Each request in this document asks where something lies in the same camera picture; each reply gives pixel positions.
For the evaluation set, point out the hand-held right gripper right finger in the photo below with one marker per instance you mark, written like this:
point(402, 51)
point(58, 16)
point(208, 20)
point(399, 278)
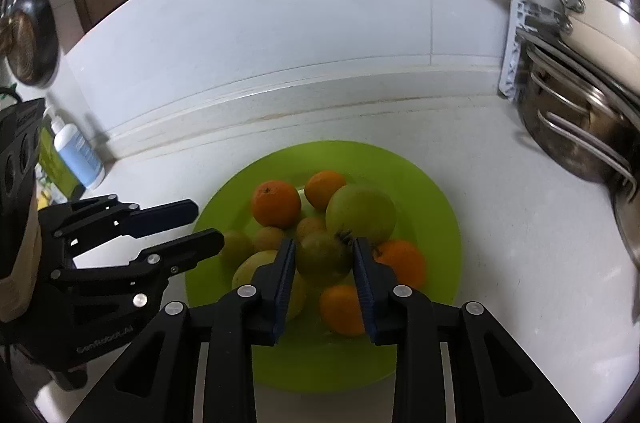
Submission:
point(364, 293)

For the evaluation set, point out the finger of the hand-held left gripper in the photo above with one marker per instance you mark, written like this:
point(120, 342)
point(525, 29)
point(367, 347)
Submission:
point(165, 215)
point(195, 245)

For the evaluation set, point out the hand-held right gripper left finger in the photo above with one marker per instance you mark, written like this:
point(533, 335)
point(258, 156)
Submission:
point(284, 293)

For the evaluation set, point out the orange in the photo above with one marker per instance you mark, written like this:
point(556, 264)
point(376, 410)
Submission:
point(272, 203)
point(324, 188)
point(342, 315)
point(400, 260)

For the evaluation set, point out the green tangerine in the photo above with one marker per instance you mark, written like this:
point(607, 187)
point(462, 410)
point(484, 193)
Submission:
point(322, 259)

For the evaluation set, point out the green plate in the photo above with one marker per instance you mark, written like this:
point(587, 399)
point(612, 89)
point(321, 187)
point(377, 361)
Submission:
point(350, 158)

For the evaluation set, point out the small yellowish citrus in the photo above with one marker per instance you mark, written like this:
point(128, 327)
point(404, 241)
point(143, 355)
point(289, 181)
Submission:
point(310, 227)
point(235, 248)
point(270, 239)

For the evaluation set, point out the yellow green citrus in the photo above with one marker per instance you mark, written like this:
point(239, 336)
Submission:
point(250, 270)

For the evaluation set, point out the large green citrus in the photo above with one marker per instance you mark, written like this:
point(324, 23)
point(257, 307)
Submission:
point(362, 213)

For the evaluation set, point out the white pump bottle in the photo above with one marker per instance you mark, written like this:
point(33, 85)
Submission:
point(80, 158)

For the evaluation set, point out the green packet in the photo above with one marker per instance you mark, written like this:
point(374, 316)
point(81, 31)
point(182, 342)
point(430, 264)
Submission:
point(52, 163)

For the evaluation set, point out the black hanging pan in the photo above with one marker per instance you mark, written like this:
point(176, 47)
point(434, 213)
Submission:
point(30, 43)

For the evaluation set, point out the steel pot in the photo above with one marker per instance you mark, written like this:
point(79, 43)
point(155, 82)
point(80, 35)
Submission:
point(630, 228)
point(570, 123)

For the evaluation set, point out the white dish rack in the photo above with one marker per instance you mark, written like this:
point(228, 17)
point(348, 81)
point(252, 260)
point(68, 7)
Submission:
point(515, 53)

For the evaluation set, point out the cream frying pan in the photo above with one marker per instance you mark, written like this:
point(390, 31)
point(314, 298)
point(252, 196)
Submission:
point(605, 33)

